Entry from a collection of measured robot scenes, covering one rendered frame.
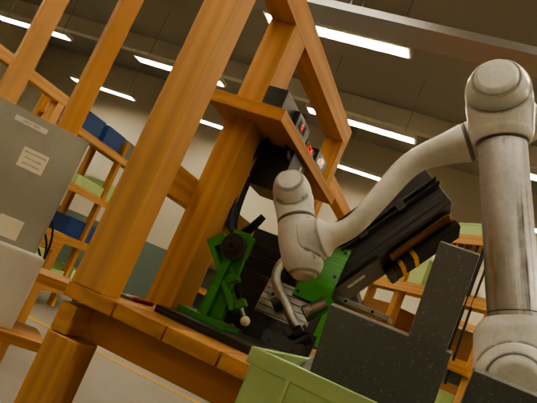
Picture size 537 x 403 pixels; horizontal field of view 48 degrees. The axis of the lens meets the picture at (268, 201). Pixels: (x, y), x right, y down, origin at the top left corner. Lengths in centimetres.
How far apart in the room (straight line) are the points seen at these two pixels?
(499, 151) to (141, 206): 81
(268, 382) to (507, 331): 64
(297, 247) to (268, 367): 88
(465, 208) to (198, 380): 1004
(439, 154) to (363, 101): 820
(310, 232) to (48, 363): 69
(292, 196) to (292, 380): 96
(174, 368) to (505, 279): 74
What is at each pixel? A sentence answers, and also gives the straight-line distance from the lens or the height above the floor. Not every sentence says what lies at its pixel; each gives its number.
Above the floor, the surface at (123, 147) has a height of 212.
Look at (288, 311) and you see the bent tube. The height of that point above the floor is 102.
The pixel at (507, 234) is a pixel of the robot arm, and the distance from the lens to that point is 127.
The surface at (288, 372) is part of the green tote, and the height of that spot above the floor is 95.
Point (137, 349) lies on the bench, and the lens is 149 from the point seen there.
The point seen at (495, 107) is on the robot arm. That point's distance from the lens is 134.
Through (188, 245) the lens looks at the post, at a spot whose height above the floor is 108.
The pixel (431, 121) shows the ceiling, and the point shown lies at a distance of 953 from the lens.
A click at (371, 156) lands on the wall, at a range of 1159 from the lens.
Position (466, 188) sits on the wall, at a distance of 1136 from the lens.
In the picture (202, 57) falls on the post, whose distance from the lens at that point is 155.
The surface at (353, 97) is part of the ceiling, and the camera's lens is 978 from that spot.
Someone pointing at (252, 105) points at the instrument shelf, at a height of 152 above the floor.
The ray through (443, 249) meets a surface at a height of 114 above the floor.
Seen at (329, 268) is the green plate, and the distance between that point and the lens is 194.
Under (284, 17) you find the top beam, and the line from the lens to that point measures 198.
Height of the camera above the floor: 100
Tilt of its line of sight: 9 degrees up
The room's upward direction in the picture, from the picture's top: 23 degrees clockwise
